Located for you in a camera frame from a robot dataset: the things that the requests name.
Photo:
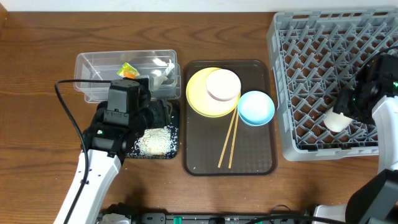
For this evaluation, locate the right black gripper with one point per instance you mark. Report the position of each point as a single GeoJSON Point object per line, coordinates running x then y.
{"type": "Point", "coordinates": [344, 104]}

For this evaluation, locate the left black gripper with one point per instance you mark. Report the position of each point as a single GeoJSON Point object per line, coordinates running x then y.
{"type": "Point", "coordinates": [160, 112]}

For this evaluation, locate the white cup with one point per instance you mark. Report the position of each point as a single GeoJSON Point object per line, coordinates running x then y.
{"type": "Point", "coordinates": [336, 122]}

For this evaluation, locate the clear plastic wrapper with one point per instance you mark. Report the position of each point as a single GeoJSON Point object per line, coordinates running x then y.
{"type": "Point", "coordinates": [159, 76]}

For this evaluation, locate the yellow plate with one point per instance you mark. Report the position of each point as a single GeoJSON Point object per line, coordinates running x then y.
{"type": "Point", "coordinates": [201, 102]}

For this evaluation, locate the green orange snack wrapper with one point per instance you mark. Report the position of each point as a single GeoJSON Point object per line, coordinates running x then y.
{"type": "Point", "coordinates": [128, 71]}

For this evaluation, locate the white pink bowl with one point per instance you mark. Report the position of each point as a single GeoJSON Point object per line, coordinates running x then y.
{"type": "Point", "coordinates": [223, 85]}

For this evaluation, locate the wooden chopstick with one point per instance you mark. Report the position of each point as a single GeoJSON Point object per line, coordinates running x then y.
{"type": "Point", "coordinates": [236, 118]}
{"type": "Point", "coordinates": [227, 138]}

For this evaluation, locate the light blue bowl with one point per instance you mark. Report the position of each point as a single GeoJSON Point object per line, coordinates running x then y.
{"type": "Point", "coordinates": [256, 108]}

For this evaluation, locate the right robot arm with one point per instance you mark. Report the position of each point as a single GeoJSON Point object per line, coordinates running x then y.
{"type": "Point", "coordinates": [372, 101]}

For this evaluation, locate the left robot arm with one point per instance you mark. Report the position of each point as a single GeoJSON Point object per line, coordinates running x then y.
{"type": "Point", "coordinates": [103, 150]}

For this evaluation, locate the grey dishwasher rack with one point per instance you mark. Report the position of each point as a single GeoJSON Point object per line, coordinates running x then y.
{"type": "Point", "coordinates": [314, 55]}

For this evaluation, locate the black tray bin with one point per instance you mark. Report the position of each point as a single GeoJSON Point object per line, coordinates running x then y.
{"type": "Point", "coordinates": [174, 122]}

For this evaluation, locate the spilled rice pile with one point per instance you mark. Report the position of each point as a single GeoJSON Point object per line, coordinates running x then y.
{"type": "Point", "coordinates": [156, 143]}

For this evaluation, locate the clear plastic bin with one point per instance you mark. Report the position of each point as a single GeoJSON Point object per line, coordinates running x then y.
{"type": "Point", "coordinates": [105, 65]}

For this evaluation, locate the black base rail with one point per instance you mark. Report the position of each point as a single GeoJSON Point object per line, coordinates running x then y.
{"type": "Point", "coordinates": [122, 213]}

